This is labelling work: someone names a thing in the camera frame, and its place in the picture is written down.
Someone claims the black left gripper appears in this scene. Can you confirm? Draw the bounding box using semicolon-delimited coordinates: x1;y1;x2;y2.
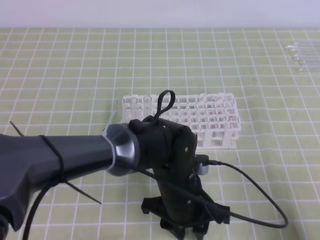
128;119;230;238

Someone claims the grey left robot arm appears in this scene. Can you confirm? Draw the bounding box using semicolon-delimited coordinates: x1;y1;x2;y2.
0;119;230;240

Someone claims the glass tube in rack right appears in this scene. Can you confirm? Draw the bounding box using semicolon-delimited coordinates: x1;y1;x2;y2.
143;95;152;118

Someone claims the glass tube in rack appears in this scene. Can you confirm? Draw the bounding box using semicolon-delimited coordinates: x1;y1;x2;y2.
107;98;127;125
143;95;152;118
129;97;139;119

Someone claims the white plastic test tube rack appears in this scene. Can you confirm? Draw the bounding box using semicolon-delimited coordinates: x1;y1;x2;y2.
121;92;242;150

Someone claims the glass tube in rack middle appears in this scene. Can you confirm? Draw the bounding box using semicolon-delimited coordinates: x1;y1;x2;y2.
129;97;139;119

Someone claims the glass tube in rack left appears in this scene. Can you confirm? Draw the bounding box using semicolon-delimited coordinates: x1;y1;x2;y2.
107;98;127;125

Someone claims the glass test tube on cloth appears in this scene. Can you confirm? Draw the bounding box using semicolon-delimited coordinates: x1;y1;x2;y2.
285;44;320;50

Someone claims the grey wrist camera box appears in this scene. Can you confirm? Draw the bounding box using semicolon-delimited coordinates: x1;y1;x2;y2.
195;154;209;176

